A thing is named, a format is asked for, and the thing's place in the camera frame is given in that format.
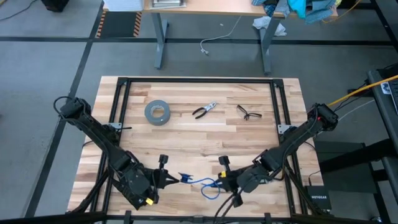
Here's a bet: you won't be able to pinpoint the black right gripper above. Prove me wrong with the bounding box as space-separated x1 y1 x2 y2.
216 169 247 194

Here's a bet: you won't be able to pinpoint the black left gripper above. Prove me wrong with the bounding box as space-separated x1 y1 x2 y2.
151 169 180 190

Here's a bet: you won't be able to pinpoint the blue network cable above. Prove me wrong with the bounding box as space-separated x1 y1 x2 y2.
179 172 223 200

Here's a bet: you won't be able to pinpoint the clear safety glasses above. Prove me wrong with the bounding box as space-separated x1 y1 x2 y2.
236 104 263 121

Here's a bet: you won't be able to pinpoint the black mat hazard stripes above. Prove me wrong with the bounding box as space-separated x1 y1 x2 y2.
95 11 142 39

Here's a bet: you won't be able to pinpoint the white cloth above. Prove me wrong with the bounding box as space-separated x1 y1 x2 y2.
251 16 287 37

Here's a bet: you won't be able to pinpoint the wooden desk grey legs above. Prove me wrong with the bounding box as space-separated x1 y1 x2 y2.
102 0 339 75

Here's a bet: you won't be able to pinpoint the stack of books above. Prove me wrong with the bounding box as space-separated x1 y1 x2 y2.
149 0 187 10

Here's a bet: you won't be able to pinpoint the blue plaid shirt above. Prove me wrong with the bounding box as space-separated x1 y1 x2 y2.
251 0 277 17

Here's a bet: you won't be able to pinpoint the teal garment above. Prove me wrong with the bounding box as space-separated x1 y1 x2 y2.
286 0 307 19

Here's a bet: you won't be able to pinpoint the blue denim garment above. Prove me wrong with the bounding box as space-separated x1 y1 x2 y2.
275 0 338 25

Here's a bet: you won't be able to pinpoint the black box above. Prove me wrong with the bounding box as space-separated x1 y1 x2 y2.
40 0 70 12

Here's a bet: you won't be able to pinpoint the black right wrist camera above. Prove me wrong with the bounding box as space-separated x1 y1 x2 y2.
218 155 231 171

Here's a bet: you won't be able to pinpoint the grey duct tape roll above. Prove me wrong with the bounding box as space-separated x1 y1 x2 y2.
144 99 171 126

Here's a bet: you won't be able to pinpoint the black-handled pliers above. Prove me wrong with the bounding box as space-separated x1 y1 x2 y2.
192 101 218 120

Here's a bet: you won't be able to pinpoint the black Netgear network switch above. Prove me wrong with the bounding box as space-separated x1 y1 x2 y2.
303 185 332 211

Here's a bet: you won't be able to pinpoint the black aluminium table frame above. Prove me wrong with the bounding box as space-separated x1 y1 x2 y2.
65 77 335 224

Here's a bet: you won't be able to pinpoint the white cable with plug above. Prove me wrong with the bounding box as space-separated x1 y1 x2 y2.
199 14 243 57

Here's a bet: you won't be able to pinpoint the thin white cable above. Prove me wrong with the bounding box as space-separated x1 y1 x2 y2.
337 98 376 123

